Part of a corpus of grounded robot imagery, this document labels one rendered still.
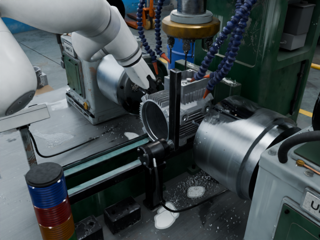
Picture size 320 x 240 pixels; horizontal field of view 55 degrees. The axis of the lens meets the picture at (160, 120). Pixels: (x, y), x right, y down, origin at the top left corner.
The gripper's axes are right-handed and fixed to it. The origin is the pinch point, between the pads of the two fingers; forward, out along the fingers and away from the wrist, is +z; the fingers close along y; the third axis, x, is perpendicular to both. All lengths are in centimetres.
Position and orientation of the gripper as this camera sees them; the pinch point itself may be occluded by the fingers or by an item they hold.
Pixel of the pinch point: (151, 90)
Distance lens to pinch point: 106.1
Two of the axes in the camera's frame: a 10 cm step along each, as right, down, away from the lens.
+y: 6.0, 4.1, -6.9
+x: 7.0, -6.9, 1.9
